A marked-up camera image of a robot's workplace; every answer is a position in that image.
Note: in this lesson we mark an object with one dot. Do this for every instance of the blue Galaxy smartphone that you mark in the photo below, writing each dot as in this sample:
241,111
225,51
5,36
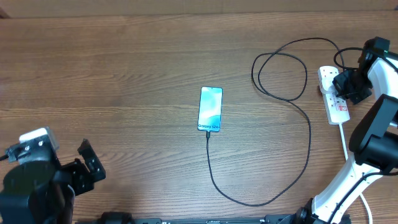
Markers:
209,115

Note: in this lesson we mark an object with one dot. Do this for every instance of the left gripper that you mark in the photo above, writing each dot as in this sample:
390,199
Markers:
77,168

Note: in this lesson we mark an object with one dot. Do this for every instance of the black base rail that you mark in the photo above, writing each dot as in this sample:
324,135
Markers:
118,217

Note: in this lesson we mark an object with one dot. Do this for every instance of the white charger plug adapter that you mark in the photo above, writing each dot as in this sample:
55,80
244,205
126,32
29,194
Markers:
326,85

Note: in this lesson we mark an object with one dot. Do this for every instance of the white power strip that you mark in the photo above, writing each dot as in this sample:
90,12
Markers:
336,108

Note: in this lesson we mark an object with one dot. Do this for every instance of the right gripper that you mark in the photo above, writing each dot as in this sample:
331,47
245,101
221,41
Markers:
356,95

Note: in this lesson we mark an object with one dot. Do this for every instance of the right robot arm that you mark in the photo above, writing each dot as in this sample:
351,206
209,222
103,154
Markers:
373,148

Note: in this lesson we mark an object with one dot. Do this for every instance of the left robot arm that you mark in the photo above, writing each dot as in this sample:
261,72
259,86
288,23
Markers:
48,208

